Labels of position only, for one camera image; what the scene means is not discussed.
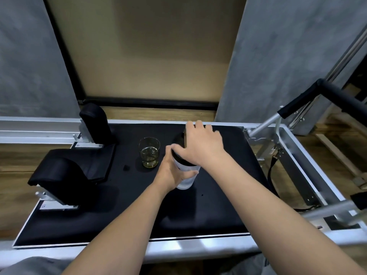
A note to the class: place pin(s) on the person's right hand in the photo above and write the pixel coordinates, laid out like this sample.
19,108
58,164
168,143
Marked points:
203,146

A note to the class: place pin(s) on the person's left hand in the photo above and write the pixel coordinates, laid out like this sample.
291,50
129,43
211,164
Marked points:
167,174

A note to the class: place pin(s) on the person's left thumb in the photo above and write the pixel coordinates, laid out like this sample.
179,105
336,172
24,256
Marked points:
189,175

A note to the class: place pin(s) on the person's right middle finger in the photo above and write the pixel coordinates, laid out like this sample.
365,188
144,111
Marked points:
199,128

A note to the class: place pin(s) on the person's right little finger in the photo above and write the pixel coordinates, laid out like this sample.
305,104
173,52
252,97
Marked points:
218,136

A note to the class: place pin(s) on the person's right thumb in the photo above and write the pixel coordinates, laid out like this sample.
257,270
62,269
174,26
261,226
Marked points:
179,150

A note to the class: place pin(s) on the white bottle with black lid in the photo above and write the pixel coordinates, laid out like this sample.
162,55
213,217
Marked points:
187,184

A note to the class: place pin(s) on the black padded shoulder rest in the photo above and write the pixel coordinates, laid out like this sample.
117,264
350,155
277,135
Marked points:
57,177
96,123

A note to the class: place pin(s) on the person's left forearm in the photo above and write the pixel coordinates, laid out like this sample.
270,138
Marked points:
123,234

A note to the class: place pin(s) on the person's right forearm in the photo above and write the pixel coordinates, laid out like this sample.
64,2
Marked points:
266,214

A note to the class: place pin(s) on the clear glass tumbler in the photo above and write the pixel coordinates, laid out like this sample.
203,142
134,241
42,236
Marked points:
149,153

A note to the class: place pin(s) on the black padded carriage mat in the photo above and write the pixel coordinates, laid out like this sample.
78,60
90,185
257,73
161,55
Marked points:
200,209

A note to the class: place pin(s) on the black padded headrest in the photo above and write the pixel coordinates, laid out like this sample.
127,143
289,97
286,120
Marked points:
94,160

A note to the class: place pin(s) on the black padded foot bar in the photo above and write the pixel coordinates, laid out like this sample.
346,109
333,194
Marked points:
338,97

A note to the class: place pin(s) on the silver bar with black grip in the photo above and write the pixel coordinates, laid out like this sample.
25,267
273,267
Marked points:
329,210

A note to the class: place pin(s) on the person's grey trousers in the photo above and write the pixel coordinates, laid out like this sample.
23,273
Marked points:
31,267

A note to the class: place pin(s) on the silver metal reformer frame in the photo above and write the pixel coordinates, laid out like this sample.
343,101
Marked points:
177,249

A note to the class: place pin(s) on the beige panel with black frame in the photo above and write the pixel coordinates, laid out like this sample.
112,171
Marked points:
149,48

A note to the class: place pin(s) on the wooden equipment frame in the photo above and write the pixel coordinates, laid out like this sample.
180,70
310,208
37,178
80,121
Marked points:
339,153

